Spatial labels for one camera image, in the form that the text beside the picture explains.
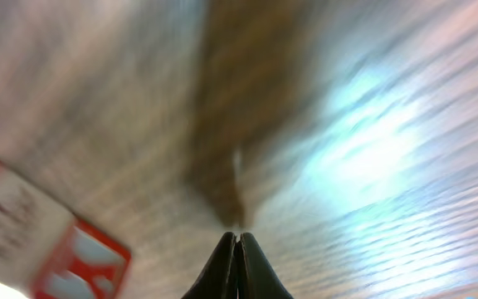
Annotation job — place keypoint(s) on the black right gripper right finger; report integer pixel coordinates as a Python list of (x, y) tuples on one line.
[(256, 277)]

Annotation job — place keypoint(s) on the red Y leaf block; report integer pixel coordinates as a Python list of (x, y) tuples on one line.
[(87, 263)]

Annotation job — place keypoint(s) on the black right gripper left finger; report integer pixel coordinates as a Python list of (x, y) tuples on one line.
[(218, 278)]

